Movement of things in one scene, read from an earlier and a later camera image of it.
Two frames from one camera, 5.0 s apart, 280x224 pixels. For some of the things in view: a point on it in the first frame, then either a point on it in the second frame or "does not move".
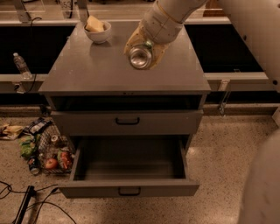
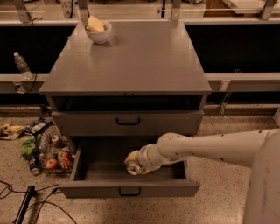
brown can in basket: [54, 138] does not move
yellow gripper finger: [157, 52] to [144, 171]
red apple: [51, 164] does not move
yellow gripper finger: [136, 38] to [132, 156]
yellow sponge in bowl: [94, 24] does not move
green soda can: [141, 56] to [133, 166]
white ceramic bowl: [99, 37] does not move
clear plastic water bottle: [22, 66] does not move
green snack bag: [27, 145] does not move
